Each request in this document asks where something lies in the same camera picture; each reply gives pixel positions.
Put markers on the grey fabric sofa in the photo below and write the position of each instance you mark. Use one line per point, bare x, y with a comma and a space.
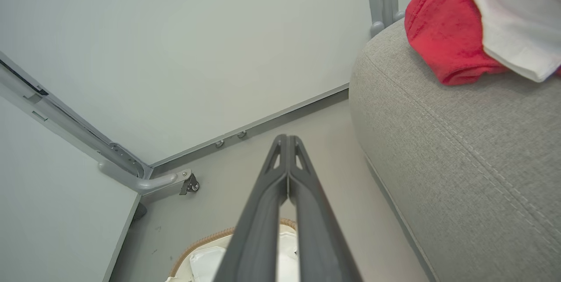
464, 172

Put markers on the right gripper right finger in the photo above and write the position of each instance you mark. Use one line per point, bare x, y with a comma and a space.
320, 229

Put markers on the red and white garment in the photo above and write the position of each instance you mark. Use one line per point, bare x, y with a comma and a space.
451, 32

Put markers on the grey partition bottom rail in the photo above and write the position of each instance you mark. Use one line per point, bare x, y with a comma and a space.
263, 119

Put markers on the white basket with brown rim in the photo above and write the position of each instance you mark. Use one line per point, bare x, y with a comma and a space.
197, 244

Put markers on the black caster wheel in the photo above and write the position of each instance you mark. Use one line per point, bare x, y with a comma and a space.
191, 184

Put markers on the white basket liner cloth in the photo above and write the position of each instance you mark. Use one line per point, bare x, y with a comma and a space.
206, 262

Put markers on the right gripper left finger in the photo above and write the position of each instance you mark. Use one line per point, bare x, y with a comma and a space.
256, 225

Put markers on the small metal rail bolt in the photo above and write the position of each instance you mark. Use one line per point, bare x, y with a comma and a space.
241, 134
219, 143

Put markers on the grey partition foot bar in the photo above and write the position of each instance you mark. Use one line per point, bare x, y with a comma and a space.
149, 182

